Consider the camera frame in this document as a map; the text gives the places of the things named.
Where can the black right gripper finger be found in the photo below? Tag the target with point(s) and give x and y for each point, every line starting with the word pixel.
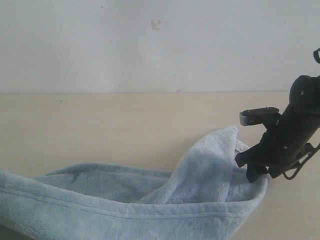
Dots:
pixel 248 157
pixel 254 172

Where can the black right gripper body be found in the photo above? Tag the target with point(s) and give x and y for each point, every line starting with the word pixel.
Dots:
pixel 285 146

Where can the light blue terry towel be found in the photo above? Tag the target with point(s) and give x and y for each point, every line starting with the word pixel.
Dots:
pixel 206 197

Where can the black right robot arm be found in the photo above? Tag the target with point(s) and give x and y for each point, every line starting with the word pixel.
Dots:
pixel 304 97

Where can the white care label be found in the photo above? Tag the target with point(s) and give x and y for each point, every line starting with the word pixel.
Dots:
pixel 240 147

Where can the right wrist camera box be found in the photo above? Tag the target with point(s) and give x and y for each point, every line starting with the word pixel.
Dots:
pixel 266 116

